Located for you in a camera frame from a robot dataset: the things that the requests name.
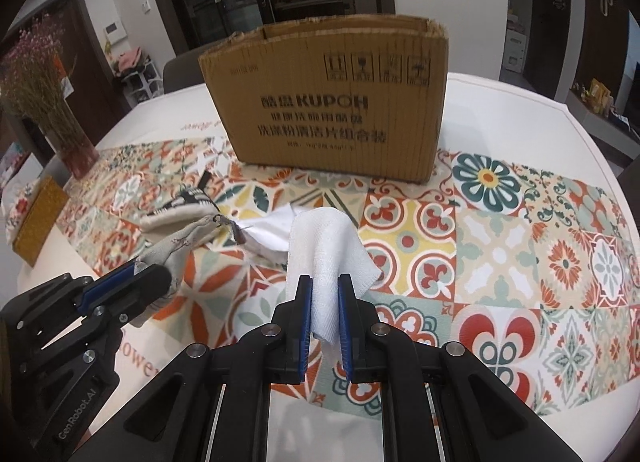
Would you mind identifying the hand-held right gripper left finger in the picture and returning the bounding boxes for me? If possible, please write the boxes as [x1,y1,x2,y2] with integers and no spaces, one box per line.
[67,274,313,462]

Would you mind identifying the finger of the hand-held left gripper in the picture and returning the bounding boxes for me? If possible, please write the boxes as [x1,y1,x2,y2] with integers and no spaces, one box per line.
[75,259,141,311]
[92,264,176,329]

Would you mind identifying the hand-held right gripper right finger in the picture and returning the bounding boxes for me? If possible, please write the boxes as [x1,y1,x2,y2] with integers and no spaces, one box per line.
[338,273,576,462]

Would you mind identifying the beige fabric pouch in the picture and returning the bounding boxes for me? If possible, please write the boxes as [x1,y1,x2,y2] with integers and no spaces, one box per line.
[127,213,247,329]

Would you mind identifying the white gauze towel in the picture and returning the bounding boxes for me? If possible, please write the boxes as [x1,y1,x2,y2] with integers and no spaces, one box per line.
[286,208,386,347]

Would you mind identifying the brown cardboard box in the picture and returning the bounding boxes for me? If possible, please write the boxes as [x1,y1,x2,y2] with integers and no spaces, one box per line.
[197,14,449,186]

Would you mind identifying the beige black patterned pouch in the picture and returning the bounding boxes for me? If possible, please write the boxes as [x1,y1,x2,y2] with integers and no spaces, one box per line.
[139,172,221,235]

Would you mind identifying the thin white cloth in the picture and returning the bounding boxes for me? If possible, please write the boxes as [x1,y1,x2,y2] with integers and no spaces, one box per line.
[235,204,311,263]

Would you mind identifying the floral cover tissue box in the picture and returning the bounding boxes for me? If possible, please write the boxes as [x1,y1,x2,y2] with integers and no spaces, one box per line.
[2,177,71,267]

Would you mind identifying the clear glass vase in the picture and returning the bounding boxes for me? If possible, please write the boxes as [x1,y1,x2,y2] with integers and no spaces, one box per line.
[37,106,101,180]

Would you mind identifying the white shoe rack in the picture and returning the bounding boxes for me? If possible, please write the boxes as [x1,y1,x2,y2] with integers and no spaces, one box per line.
[112,46,166,102]

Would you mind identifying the dried pink flowers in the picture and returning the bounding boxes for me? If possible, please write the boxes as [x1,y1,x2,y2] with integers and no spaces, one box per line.
[0,14,76,143]

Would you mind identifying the brown entry door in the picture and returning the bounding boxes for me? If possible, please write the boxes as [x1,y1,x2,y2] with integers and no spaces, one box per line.
[0,0,131,117]

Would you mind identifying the white hallway cabinet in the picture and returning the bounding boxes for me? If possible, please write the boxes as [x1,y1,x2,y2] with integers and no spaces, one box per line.
[502,16,528,73]

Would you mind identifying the white television cabinet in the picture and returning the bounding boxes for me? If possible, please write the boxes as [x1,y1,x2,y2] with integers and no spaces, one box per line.
[567,86,640,157]

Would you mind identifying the yellow snack packets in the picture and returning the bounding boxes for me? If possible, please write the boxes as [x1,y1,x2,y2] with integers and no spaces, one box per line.
[575,79,613,115]

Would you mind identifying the black television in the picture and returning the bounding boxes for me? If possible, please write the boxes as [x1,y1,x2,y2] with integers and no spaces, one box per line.
[627,59,640,143]

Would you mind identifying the dark wooden door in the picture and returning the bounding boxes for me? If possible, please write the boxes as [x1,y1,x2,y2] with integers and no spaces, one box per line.
[525,0,581,87]

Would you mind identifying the red white wall picture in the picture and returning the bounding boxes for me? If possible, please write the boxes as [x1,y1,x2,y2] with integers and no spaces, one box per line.
[52,59,76,97]

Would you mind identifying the dark slatted wall panel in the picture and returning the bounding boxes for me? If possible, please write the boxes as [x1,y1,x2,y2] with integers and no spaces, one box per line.
[570,0,631,102]

